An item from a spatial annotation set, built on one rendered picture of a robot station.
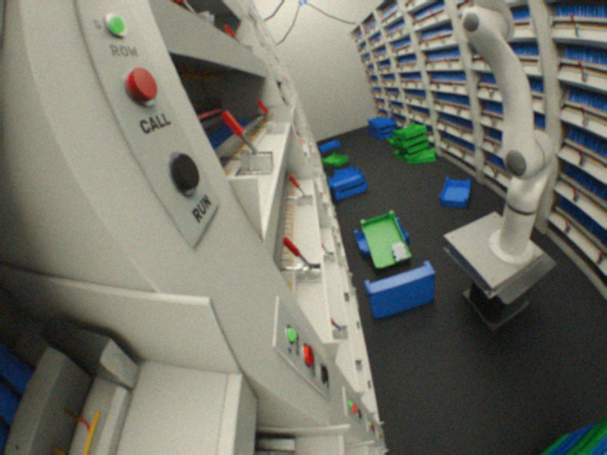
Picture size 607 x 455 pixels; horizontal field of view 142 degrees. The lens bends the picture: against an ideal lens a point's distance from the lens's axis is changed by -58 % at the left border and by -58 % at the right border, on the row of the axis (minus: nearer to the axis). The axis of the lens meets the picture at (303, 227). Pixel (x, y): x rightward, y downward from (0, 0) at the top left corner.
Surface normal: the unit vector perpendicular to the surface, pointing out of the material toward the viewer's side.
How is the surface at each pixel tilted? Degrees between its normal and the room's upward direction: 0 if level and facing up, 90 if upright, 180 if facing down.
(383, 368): 0
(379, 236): 28
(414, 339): 0
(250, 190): 90
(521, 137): 57
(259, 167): 90
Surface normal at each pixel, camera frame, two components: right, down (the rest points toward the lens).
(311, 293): 0.00, -0.84
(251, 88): 0.02, 0.54
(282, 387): 0.94, -0.30
